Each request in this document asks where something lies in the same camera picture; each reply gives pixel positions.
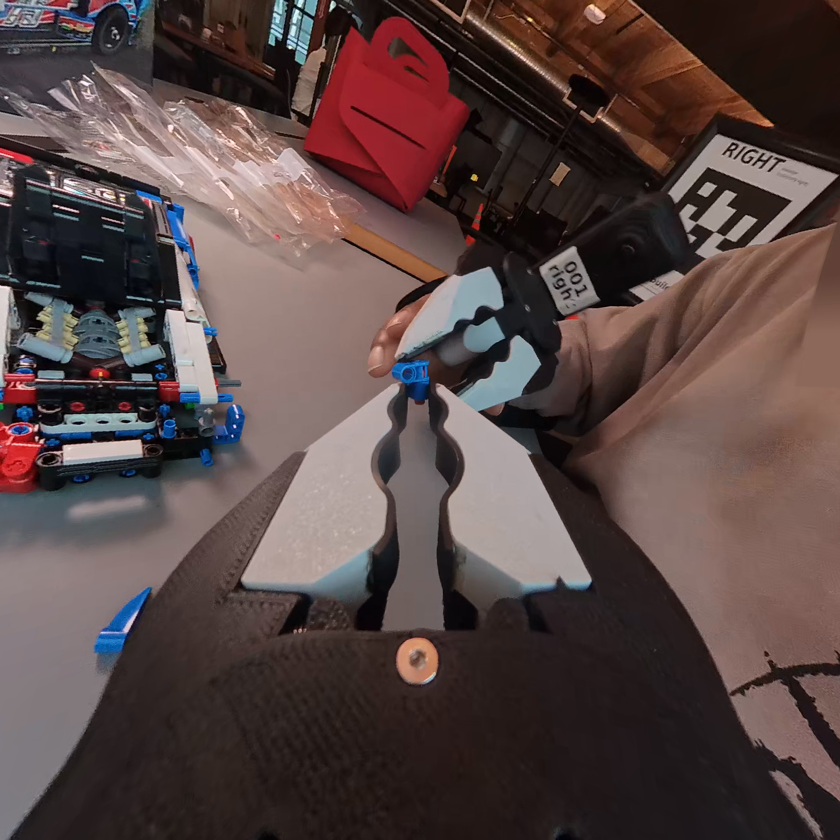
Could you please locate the person's right forearm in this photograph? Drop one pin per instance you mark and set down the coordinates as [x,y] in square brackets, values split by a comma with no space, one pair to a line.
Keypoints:
[689,341]

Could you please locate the clear plastic bag pile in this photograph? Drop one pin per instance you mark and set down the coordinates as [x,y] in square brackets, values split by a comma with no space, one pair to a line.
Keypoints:
[197,157]

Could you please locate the blue connector piece with hole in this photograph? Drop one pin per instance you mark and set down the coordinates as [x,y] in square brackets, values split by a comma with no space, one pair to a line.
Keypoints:
[410,372]

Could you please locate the partly built toy brick car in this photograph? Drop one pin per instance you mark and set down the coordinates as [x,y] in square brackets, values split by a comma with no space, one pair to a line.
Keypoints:
[85,229]

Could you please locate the person's beige printed hoodie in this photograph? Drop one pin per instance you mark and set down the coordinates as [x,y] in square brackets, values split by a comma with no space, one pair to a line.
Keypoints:
[754,558]

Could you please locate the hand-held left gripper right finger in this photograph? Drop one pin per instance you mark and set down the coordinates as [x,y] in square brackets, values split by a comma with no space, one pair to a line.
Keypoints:
[512,518]

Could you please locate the red felt bag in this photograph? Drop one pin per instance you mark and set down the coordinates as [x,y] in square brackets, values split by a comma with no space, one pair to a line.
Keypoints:
[387,118]

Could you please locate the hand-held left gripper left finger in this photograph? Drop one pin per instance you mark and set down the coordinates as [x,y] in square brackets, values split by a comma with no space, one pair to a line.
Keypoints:
[315,518]

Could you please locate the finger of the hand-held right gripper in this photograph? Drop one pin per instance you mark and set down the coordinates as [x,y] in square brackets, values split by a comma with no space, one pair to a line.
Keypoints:
[518,380]
[459,302]

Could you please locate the orange traffic cone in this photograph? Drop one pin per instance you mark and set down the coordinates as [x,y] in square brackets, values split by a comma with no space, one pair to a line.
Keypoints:
[478,220]

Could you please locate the blue wedge panel piece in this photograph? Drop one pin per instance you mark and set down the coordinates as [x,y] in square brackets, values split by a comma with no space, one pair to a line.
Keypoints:
[124,623]

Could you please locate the grey desk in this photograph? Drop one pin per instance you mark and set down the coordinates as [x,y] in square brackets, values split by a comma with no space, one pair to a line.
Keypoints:
[295,315]

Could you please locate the black light stand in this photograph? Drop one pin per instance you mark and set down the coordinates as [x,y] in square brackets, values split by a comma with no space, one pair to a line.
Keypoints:
[581,92]

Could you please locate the toy car packaging box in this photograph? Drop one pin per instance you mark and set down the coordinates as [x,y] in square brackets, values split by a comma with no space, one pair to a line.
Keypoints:
[65,26]

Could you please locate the person's right hand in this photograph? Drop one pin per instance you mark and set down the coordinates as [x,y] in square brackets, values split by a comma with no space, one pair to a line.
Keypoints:
[387,334]

